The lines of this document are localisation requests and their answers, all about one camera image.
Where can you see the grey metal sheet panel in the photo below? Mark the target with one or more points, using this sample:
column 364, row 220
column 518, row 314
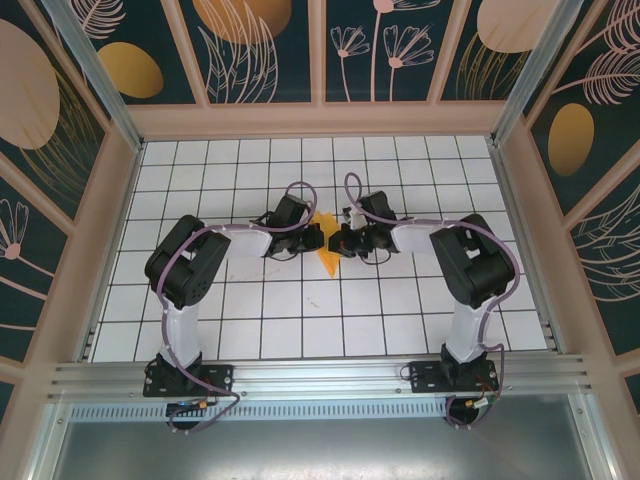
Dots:
column 320, row 450

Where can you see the dark panel with fern and oval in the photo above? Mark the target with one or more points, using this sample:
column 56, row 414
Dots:
column 600, row 150

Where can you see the aluminium corner post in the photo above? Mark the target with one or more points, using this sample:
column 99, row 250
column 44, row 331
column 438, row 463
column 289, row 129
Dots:
column 535, row 75
column 102, row 80

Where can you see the dark panel with beige circle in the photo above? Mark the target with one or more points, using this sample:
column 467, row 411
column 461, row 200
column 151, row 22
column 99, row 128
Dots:
column 480, row 75

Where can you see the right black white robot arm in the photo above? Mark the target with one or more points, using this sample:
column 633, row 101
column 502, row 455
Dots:
column 475, row 275

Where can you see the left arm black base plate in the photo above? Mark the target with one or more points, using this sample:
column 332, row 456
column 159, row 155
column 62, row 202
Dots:
column 220, row 380

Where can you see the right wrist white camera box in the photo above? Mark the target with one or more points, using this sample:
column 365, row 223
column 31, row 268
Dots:
column 356, row 220

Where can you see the yellow cloth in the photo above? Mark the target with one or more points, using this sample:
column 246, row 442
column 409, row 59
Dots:
column 329, row 260

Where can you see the dark panel with flower drawings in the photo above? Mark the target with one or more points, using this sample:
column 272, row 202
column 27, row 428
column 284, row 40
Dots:
column 400, row 30

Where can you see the dark panel with orange oval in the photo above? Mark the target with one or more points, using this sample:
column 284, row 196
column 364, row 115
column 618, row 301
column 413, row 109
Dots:
column 130, row 70

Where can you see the dark panel with gold fern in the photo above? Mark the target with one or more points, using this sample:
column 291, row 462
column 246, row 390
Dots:
column 30, row 100

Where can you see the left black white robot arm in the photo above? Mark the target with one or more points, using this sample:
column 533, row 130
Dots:
column 185, row 260

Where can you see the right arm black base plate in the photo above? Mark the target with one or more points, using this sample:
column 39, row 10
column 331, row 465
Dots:
column 425, row 377

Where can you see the dark panel with single flower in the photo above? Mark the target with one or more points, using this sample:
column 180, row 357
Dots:
column 25, row 280

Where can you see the aluminium side rail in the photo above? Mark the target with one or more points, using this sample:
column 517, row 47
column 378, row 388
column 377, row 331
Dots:
column 513, row 200

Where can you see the dark panel with pink leaves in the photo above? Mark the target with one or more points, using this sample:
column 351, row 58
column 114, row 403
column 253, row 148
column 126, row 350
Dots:
column 610, row 270

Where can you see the aluminium mounting rail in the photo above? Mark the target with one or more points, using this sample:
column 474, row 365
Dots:
column 320, row 375

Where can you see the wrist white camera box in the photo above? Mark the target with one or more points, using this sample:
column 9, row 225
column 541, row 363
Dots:
column 311, row 212
column 356, row 220

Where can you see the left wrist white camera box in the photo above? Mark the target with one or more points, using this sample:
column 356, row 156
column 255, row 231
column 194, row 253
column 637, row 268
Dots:
column 311, row 212

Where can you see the dark panel with leaf drawings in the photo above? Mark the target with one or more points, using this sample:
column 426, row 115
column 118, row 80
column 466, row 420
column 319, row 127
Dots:
column 240, row 75

